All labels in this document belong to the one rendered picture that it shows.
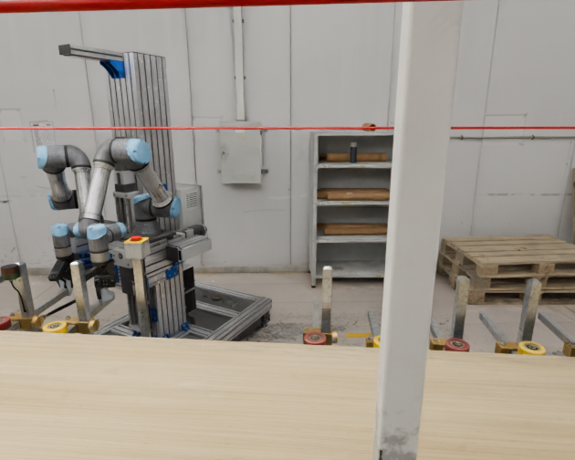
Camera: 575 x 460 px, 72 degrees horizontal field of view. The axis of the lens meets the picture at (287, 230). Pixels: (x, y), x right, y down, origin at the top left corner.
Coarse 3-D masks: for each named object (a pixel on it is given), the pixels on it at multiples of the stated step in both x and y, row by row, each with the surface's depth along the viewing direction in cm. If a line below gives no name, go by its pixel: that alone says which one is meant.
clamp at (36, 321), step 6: (12, 318) 167; (18, 318) 167; (24, 318) 166; (30, 318) 166; (36, 318) 167; (42, 318) 170; (24, 324) 167; (30, 324) 166; (36, 324) 166; (42, 324) 170
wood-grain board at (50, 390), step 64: (0, 384) 120; (64, 384) 120; (128, 384) 120; (192, 384) 120; (256, 384) 120; (320, 384) 119; (448, 384) 119; (512, 384) 119; (0, 448) 97; (64, 448) 97; (128, 448) 96; (192, 448) 96; (256, 448) 96; (320, 448) 96; (448, 448) 96; (512, 448) 96
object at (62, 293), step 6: (66, 288) 198; (54, 294) 191; (60, 294) 192; (66, 294) 196; (48, 300) 185; (54, 300) 188; (36, 306) 179; (42, 306) 180; (48, 306) 184; (36, 312) 176; (12, 324) 163; (18, 324) 166; (12, 330) 163
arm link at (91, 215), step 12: (108, 144) 183; (96, 156) 184; (108, 156) 183; (96, 168) 183; (108, 168) 185; (96, 180) 182; (108, 180) 186; (96, 192) 181; (96, 204) 180; (84, 216) 178; (96, 216) 180; (84, 228) 176
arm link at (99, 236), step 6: (90, 228) 164; (96, 228) 164; (102, 228) 165; (90, 234) 164; (96, 234) 164; (102, 234) 165; (108, 234) 169; (90, 240) 164; (96, 240) 164; (102, 240) 166; (108, 240) 169; (90, 246) 165; (96, 246) 165; (102, 246) 166; (108, 246) 169; (90, 252) 166; (96, 252) 166; (102, 252) 167
